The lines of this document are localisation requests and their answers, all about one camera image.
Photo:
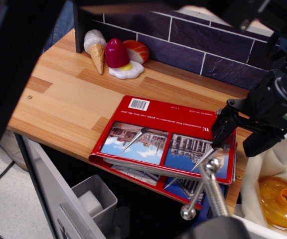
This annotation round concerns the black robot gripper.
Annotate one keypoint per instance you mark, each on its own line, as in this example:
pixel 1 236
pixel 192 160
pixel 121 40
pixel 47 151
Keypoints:
pixel 261 112

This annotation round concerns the red spiral-bound guide book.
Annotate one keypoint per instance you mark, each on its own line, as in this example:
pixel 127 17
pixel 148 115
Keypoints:
pixel 156 144

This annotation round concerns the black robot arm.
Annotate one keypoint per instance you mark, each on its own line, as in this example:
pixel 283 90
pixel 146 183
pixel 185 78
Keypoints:
pixel 241 13

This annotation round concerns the cream cloth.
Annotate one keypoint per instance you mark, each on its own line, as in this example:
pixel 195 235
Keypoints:
pixel 272 162

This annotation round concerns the orange glass lid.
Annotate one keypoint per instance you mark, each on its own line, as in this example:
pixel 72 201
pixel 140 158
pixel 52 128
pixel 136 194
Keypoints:
pixel 273 198

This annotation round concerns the toy fried egg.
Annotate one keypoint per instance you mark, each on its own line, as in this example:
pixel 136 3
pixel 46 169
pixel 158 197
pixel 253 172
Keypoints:
pixel 129 71

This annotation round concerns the toy salmon sushi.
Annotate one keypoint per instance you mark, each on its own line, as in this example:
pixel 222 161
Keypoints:
pixel 137 51

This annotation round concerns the dark red toy fruit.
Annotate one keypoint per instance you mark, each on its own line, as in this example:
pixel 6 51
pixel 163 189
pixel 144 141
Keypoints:
pixel 116 54

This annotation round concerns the grey plastic bin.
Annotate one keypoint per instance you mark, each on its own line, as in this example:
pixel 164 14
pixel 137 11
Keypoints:
pixel 98 200

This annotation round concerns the toy ice cream cone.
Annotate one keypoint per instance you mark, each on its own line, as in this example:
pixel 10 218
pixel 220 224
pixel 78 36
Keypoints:
pixel 94 45

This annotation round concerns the grey cabinet door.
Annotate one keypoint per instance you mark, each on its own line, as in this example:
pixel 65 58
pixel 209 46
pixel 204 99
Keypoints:
pixel 66 216

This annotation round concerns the person leg in blue jeans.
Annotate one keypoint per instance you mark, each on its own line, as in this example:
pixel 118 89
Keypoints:
pixel 63 24

